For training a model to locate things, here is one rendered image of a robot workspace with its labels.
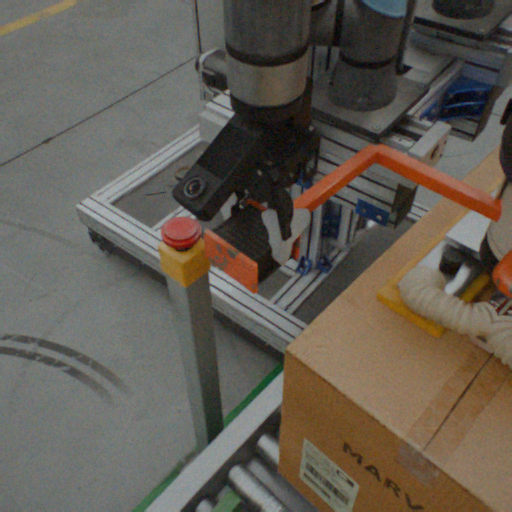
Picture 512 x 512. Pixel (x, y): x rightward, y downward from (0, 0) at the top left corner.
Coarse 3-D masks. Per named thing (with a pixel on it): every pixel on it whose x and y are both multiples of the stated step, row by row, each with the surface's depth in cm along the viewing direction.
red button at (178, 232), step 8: (184, 216) 96; (168, 224) 95; (176, 224) 95; (184, 224) 95; (192, 224) 95; (160, 232) 94; (168, 232) 94; (176, 232) 94; (184, 232) 94; (192, 232) 94; (200, 232) 95; (168, 240) 93; (176, 240) 93; (184, 240) 93; (192, 240) 93; (176, 248) 93; (184, 248) 95
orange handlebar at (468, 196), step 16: (352, 160) 77; (368, 160) 78; (384, 160) 78; (400, 160) 77; (336, 176) 75; (352, 176) 76; (416, 176) 76; (432, 176) 75; (448, 176) 74; (320, 192) 72; (448, 192) 74; (464, 192) 72; (480, 192) 72; (304, 208) 71; (480, 208) 72; (496, 208) 70; (496, 272) 64
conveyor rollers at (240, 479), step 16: (256, 448) 120; (272, 448) 119; (240, 464) 117; (272, 464) 118; (240, 480) 114; (256, 480) 115; (240, 496) 114; (256, 496) 112; (272, 496) 113; (304, 496) 115
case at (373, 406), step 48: (336, 336) 74; (384, 336) 74; (432, 336) 74; (288, 384) 78; (336, 384) 69; (384, 384) 69; (432, 384) 69; (480, 384) 69; (288, 432) 88; (336, 432) 76; (384, 432) 66; (432, 432) 65; (480, 432) 65; (288, 480) 100; (336, 480) 85; (384, 480) 73; (432, 480) 65; (480, 480) 61
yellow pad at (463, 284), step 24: (456, 216) 87; (432, 240) 83; (408, 264) 80; (432, 264) 79; (456, 264) 76; (480, 264) 79; (384, 288) 77; (456, 288) 76; (480, 288) 77; (408, 312) 75
